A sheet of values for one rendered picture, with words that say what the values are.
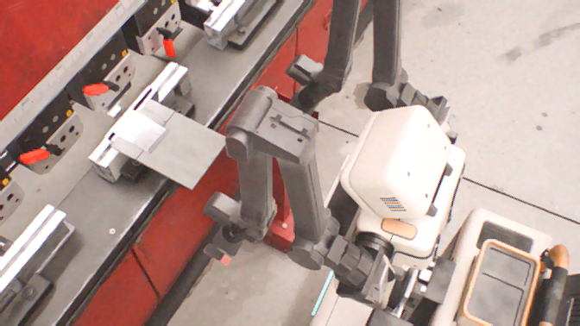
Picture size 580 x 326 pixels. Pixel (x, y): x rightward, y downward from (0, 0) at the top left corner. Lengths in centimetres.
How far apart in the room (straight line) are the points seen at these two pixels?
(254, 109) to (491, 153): 212
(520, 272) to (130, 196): 107
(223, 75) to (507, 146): 156
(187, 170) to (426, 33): 200
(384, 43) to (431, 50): 193
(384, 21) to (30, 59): 70
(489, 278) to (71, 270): 109
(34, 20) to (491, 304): 123
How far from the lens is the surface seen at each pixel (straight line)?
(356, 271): 123
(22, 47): 124
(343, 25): 131
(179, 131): 166
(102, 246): 168
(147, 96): 175
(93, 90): 139
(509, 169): 292
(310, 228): 114
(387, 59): 134
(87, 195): 176
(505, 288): 165
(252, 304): 248
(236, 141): 91
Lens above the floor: 238
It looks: 61 degrees down
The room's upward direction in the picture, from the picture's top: 3 degrees clockwise
